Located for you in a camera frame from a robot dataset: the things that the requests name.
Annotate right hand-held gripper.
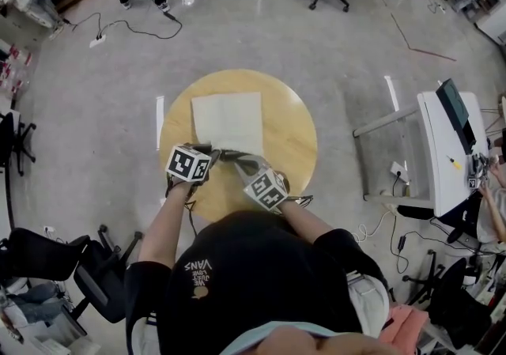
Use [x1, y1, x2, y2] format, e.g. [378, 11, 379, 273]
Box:
[220, 149, 289, 212]

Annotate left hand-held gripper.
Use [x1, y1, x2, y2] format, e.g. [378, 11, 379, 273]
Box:
[164, 141, 222, 185]

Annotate white cloth pouch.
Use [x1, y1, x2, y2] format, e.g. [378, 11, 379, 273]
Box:
[191, 92, 265, 157]

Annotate person's right forearm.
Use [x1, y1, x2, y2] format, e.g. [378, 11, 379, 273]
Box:
[278, 198, 337, 246]

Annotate person's left forearm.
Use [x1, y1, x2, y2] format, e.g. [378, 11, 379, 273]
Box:
[138, 181, 198, 267]

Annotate round wooden table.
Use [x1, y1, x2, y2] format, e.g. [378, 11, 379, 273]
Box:
[157, 69, 319, 224]

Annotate person's black t-shirt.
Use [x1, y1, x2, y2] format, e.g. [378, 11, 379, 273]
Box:
[124, 209, 391, 355]

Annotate person's light blue face mask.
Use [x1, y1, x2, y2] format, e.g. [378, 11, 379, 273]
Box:
[221, 321, 337, 355]

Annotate person's light grey shorts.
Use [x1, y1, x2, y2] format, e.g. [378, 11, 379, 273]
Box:
[347, 272, 391, 338]

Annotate person's face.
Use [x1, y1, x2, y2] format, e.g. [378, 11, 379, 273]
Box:
[252, 325, 400, 355]

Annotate row of clear plastic jugs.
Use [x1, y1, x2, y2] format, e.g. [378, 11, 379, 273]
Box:
[0, 43, 32, 96]

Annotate white desk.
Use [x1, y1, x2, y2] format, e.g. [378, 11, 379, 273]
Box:
[353, 90, 491, 218]

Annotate dark teal flat box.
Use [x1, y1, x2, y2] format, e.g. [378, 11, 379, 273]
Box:
[436, 78, 471, 131]

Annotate white round side table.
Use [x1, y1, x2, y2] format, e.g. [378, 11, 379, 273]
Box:
[480, 95, 506, 137]

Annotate black floor cable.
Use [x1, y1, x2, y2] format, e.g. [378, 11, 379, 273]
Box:
[65, 11, 183, 40]

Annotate grey device with cables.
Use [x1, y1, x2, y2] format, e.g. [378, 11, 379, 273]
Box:
[468, 151, 493, 191]

